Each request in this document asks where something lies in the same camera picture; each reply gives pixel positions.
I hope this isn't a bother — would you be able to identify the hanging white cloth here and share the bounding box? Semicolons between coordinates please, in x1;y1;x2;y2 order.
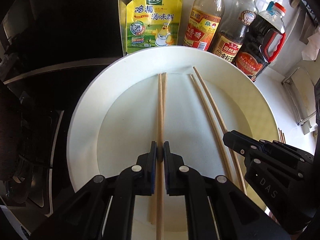
302;27;320;61

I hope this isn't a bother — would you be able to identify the large dark soy sauce jug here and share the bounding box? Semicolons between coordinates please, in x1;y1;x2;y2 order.
233;2;286;82

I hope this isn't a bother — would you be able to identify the yellow-cap vinegar bottle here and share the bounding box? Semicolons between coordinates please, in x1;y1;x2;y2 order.
183;0;225;51

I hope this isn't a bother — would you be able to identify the steel cutting board rack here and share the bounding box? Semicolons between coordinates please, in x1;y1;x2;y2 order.
281;67;317;135

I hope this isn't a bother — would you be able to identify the yellow seasoning pouch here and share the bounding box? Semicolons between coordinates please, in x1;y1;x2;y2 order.
126;0;182;54

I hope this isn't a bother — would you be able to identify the black gas stove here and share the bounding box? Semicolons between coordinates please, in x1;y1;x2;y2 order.
1;83;75;216

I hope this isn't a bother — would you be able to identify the round white tray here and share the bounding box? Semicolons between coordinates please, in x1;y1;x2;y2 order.
66;45;281;233

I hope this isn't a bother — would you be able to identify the yellow-cap soy sauce bottle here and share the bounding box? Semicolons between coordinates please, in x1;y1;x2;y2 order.
210;0;259;62

